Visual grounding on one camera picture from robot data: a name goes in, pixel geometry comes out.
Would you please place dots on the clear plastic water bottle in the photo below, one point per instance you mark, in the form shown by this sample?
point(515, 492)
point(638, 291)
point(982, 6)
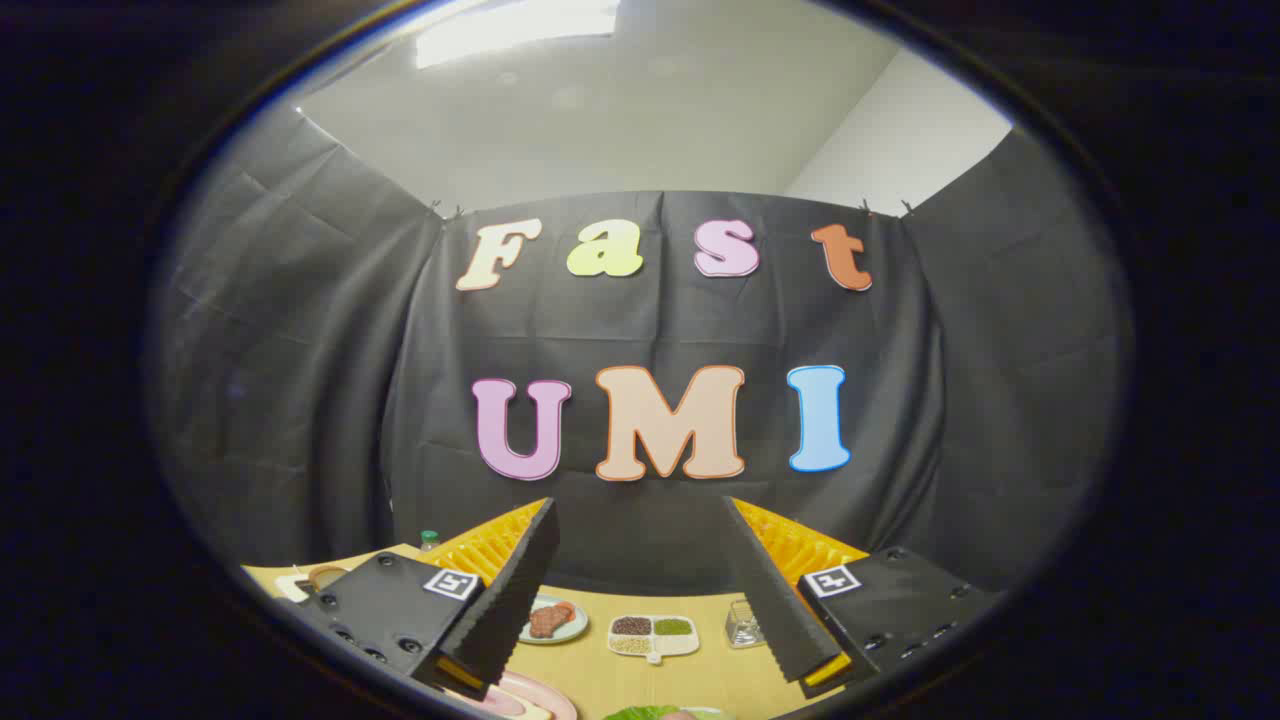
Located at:
point(430, 540)

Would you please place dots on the pile of pale soybeans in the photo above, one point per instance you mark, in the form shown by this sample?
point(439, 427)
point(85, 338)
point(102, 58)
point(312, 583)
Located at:
point(631, 646)

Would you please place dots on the pile of dark red beans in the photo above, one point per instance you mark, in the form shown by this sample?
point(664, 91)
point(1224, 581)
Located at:
point(632, 626)

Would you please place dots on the green lettuce leaf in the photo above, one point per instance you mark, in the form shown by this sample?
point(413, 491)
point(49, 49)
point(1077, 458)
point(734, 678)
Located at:
point(640, 713)

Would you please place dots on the brown meat piece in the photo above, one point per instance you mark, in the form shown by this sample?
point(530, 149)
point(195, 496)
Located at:
point(545, 623)

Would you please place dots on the teal plate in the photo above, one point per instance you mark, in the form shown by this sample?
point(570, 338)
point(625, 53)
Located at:
point(578, 632)

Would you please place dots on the white toaster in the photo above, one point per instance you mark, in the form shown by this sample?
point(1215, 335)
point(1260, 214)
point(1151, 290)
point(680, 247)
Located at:
point(290, 587)

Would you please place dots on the black backdrop cloth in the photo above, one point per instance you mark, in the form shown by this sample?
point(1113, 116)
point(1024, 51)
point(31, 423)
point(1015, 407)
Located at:
point(650, 330)

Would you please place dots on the pink plate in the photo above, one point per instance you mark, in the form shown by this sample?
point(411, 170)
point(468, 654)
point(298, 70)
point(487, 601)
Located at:
point(548, 695)

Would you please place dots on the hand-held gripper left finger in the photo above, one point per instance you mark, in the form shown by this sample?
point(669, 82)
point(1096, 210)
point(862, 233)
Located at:
point(510, 600)

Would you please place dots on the white divided dish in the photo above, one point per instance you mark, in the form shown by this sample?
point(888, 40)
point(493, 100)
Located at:
point(675, 648)

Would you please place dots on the pile of green beans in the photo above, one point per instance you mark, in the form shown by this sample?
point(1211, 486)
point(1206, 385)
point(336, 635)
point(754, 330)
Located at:
point(673, 627)

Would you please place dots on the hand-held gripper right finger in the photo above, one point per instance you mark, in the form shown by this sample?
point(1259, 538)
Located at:
point(775, 600)

